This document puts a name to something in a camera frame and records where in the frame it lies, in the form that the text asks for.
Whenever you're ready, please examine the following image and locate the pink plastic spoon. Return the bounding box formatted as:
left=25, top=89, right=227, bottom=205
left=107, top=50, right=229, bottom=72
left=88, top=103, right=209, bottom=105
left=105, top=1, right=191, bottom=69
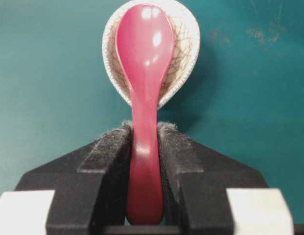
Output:
left=116, top=3, right=175, bottom=225

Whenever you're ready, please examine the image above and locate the cream crackle spoon rest dish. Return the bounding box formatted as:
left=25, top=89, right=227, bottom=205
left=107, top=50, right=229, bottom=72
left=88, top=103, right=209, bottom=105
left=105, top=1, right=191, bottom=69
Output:
left=102, top=0, right=201, bottom=108

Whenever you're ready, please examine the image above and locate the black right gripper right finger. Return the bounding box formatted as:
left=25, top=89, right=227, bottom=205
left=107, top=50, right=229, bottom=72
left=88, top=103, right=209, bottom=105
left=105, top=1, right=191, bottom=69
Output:
left=157, top=121, right=297, bottom=235

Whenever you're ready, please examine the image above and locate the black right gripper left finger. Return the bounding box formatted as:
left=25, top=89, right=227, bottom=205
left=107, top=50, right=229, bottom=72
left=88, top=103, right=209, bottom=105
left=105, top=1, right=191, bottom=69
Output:
left=0, top=122, right=132, bottom=235

